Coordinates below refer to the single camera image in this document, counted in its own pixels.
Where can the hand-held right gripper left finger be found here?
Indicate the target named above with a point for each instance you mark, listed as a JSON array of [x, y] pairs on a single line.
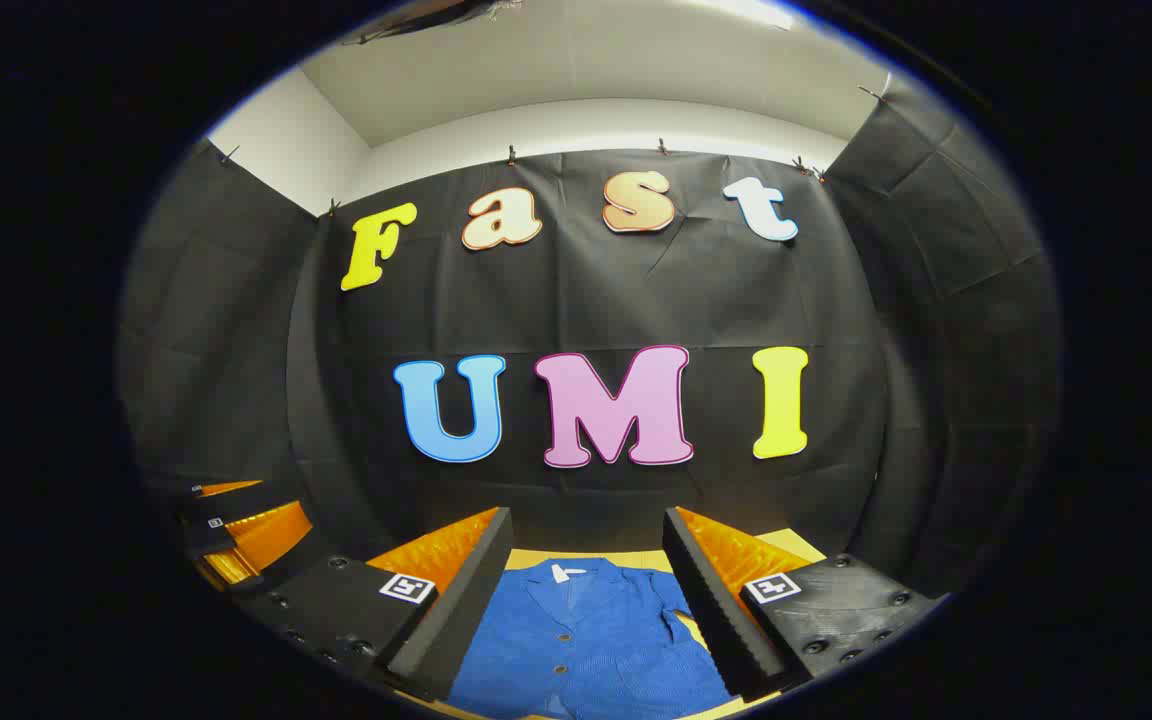
[[466, 620]]

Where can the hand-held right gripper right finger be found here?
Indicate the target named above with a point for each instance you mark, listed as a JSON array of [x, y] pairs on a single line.
[[716, 620]]

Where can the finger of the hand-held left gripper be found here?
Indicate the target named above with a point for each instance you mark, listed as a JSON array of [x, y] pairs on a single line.
[[271, 535], [226, 503]]

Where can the blue button shirt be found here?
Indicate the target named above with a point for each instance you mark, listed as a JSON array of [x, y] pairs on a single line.
[[586, 640]]

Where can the dark ceiling fixture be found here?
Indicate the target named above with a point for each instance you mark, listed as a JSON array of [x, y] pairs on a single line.
[[426, 18]]

